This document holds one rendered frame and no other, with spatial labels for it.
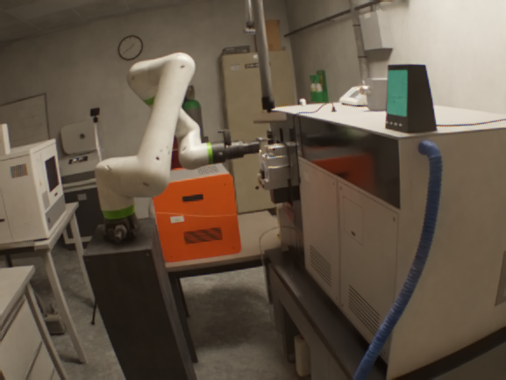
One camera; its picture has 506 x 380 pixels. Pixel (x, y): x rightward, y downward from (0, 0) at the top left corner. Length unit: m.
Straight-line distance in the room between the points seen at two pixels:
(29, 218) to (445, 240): 2.11
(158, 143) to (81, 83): 4.08
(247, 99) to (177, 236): 2.91
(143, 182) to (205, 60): 4.05
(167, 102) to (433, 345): 1.13
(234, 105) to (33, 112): 2.72
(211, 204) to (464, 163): 1.48
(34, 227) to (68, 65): 3.28
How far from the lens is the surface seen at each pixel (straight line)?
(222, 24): 5.31
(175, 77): 1.42
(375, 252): 1.12
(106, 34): 5.33
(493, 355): 1.53
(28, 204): 2.42
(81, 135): 5.20
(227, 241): 2.27
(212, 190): 2.19
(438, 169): 0.90
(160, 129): 1.33
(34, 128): 5.52
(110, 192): 1.37
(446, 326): 1.25
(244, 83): 4.90
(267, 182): 1.84
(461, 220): 1.09
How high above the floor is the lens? 1.57
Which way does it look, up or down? 13 degrees down
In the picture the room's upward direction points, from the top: 6 degrees counter-clockwise
